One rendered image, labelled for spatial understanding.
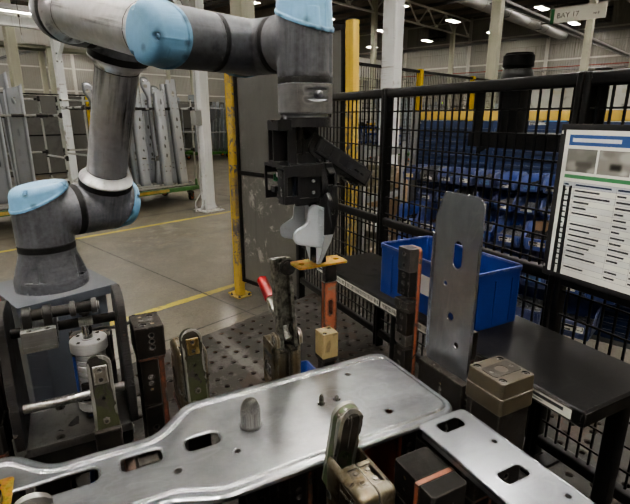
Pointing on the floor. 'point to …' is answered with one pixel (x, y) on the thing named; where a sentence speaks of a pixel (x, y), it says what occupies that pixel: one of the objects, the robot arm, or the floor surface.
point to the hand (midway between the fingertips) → (319, 252)
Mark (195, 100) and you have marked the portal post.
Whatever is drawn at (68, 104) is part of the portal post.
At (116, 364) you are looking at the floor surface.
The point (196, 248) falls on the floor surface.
